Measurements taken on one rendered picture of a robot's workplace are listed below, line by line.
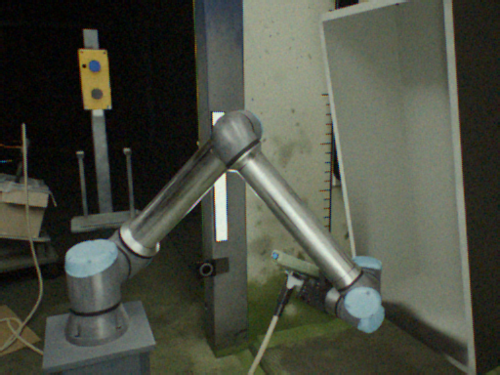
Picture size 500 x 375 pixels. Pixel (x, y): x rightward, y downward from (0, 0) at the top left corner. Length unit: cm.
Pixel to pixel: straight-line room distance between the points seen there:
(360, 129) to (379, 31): 38
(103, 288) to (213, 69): 113
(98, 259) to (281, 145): 119
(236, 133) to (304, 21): 123
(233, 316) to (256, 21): 146
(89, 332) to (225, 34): 137
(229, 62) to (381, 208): 95
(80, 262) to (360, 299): 79
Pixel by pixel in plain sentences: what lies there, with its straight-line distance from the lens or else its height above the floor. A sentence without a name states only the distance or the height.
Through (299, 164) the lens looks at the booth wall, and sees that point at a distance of 234.
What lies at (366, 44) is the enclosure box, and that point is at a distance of 189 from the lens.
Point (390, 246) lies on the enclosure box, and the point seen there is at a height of 69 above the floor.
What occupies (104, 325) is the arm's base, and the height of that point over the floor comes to 69.
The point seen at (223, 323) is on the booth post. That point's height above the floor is 19.
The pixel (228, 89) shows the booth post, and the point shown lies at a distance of 216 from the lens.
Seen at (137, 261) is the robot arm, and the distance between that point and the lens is 156.
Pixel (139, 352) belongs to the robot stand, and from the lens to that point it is 146.
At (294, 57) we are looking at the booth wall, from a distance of 230.
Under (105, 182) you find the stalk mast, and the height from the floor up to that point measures 94.
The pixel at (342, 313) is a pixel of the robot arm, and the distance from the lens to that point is 146.
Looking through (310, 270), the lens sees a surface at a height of 74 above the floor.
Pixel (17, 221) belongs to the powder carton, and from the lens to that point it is 362.
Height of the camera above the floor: 139
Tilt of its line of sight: 13 degrees down
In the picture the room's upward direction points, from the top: 1 degrees counter-clockwise
